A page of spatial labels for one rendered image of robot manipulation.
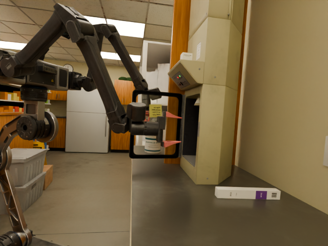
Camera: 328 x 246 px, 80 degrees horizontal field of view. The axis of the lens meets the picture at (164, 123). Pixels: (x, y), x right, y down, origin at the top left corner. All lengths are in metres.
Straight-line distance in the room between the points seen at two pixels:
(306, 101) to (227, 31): 0.46
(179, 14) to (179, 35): 0.12
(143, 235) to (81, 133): 5.45
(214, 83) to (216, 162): 0.37
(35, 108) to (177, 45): 0.94
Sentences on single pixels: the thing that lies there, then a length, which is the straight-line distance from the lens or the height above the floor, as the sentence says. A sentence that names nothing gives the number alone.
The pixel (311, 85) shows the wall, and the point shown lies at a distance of 1.06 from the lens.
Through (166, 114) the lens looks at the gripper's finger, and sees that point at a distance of 0.77.
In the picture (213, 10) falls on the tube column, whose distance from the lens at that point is 1.05.
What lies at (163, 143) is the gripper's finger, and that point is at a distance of 0.79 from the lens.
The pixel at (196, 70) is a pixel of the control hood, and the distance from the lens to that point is 0.93.
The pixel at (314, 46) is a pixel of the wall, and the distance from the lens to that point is 1.10.
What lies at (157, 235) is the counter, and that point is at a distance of 0.61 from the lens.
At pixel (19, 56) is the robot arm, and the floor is 1.46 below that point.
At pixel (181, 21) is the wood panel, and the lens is 1.39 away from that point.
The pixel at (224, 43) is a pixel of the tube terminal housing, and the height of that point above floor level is 1.60.
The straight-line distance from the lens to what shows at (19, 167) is 2.79.
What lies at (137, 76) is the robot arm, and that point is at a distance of 1.23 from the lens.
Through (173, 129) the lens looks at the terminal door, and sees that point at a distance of 1.20.
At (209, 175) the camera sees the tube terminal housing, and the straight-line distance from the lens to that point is 0.99.
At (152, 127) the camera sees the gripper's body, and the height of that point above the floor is 1.21.
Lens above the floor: 1.27
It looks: 3 degrees down
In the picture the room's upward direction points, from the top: 4 degrees clockwise
